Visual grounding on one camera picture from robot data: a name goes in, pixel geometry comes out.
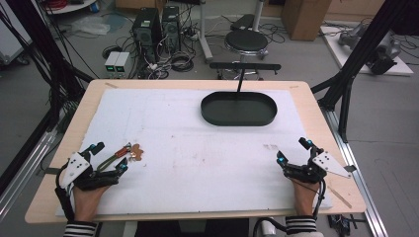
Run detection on slim black computer tower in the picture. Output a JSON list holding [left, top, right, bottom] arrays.
[[161, 5, 182, 53]]

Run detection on black parts on floor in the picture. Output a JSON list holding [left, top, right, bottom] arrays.
[[327, 213, 364, 237]]

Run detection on person's right hand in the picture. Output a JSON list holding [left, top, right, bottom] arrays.
[[290, 177, 322, 217]]

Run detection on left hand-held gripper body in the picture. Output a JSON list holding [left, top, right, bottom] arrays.
[[59, 151, 121, 192]]

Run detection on white foam mat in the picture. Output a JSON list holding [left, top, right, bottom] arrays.
[[54, 88, 334, 217]]

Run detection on black floor pedal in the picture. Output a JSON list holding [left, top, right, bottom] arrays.
[[229, 13, 256, 33]]

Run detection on aluminium rail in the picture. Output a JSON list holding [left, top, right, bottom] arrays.
[[0, 129, 61, 221], [320, 107, 390, 237]]

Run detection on person's left hand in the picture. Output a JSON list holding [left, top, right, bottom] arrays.
[[70, 185, 112, 223]]

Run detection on coiled black cables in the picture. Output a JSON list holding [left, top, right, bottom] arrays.
[[169, 52, 196, 73]]

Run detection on grey robot device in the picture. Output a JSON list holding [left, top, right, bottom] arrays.
[[338, 24, 402, 75]]

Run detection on white power supply box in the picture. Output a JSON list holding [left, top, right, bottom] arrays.
[[114, 51, 131, 75], [104, 51, 122, 74]]

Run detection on thin wooden stick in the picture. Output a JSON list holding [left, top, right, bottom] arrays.
[[325, 184, 353, 209]]

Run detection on black oval tray hanger stand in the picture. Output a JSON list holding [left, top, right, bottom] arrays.
[[200, 61, 283, 127]]

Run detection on white floor board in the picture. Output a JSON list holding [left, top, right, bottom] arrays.
[[319, 25, 414, 77]]

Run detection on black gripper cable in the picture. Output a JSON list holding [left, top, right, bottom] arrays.
[[312, 177, 328, 221], [53, 166, 76, 222]]

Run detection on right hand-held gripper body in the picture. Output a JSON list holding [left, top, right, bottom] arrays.
[[284, 149, 353, 186]]

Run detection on clear plastic sheet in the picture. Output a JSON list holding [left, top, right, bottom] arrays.
[[70, 14, 112, 37]]

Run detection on black cable loop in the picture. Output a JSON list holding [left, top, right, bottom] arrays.
[[252, 216, 288, 237]]

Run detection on black round stool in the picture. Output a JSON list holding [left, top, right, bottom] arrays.
[[224, 29, 270, 62]]

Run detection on black metal frame strut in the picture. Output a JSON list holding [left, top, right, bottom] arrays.
[[310, 0, 419, 143]]

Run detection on brown cardboard box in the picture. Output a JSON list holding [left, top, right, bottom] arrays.
[[280, 0, 333, 42]]

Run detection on black metal frame with cables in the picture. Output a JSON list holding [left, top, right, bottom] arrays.
[[0, 0, 95, 132]]

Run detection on large black computer tower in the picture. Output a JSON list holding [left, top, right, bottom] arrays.
[[131, 8, 163, 64]]

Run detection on white stand leg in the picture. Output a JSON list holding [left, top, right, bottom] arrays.
[[197, 0, 215, 63]]

